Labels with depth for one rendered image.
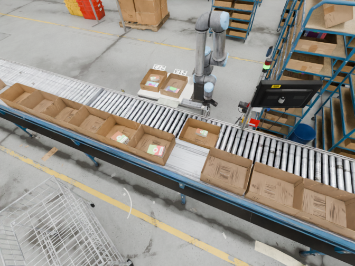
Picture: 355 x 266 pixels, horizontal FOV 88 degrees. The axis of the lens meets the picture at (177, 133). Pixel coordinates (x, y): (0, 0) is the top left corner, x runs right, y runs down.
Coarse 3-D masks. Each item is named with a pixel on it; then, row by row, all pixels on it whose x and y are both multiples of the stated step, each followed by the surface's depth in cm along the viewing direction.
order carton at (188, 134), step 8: (192, 120) 216; (184, 128) 213; (192, 128) 225; (200, 128) 221; (208, 128) 215; (216, 128) 209; (184, 136) 219; (192, 136) 218; (200, 136) 218; (208, 136) 217; (216, 136) 216; (200, 144) 194; (208, 144) 211
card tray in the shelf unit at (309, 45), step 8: (304, 40) 167; (312, 40) 183; (320, 40) 182; (328, 40) 181; (336, 40) 165; (296, 48) 175; (304, 48) 172; (312, 48) 170; (320, 48) 167; (328, 48) 165
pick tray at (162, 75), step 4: (148, 72) 284; (152, 72) 290; (156, 72) 287; (160, 72) 285; (164, 72) 282; (148, 76) 287; (152, 76) 288; (160, 76) 287; (164, 76) 274; (144, 80) 277; (148, 80) 283; (160, 80) 281; (164, 80) 279; (140, 84) 265; (144, 84) 278; (160, 84) 266; (144, 88) 269; (148, 88) 266; (152, 88) 263; (156, 88) 261
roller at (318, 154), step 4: (316, 152) 200; (316, 156) 197; (320, 156) 196; (316, 160) 194; (320, 160) 193; (316, 164) 192; (320, 164) 191; (316, 168) 189; (320, 168) 188; (316, 172) 187; (320, 172) 186; (316, 176) 184; (320, 176) 183; (316, 180) 182; (320, 180) 181
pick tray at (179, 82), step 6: (168, 78) 274; (174, 78) 282; (180, 78) 277; (186, 78) 267; (162, 84) 262; (168, 84) 275; (174, 84) 274; (180, 84) 273; (162, 90) 257; (180, 90) 255; (174, 96) 256
